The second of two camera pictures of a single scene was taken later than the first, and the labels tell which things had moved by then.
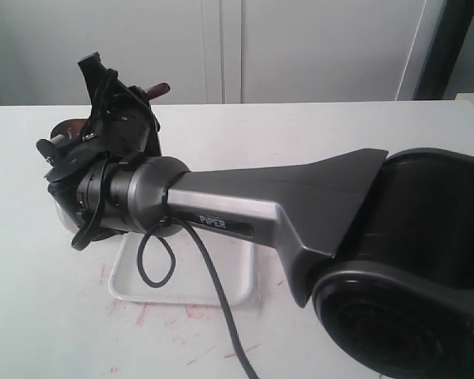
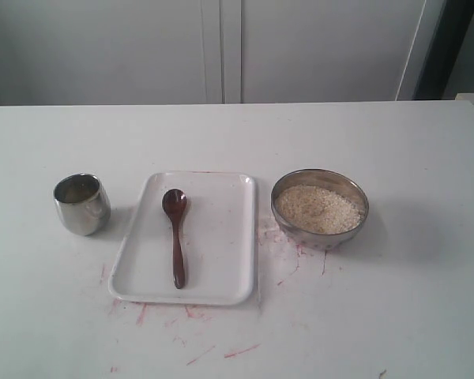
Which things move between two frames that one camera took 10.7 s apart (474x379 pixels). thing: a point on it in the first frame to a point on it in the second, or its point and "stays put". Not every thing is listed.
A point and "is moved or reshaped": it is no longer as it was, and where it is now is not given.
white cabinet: (212, 51) stays put
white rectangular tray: (192, 281) stays put
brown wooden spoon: (74, 127) is moved or reshaped
